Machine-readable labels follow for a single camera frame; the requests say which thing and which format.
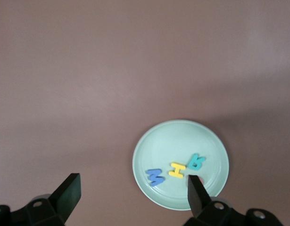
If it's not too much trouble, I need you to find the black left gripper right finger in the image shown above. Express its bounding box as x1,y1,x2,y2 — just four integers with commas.
182,174,286,226

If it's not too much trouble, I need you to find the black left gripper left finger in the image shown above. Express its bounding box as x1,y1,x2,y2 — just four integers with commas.
0,173,82,226

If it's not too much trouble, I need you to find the yellow foam capital H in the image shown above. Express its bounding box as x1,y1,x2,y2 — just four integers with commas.
168,162,187,179

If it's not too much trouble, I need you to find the teal foam capital R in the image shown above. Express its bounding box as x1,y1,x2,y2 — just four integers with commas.
187,153,206,171

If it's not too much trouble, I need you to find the blue foam capital M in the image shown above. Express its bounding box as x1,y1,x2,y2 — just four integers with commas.
146,168,166,187

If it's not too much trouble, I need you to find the green plate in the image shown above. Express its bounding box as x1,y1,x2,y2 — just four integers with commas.
132,120,230,210

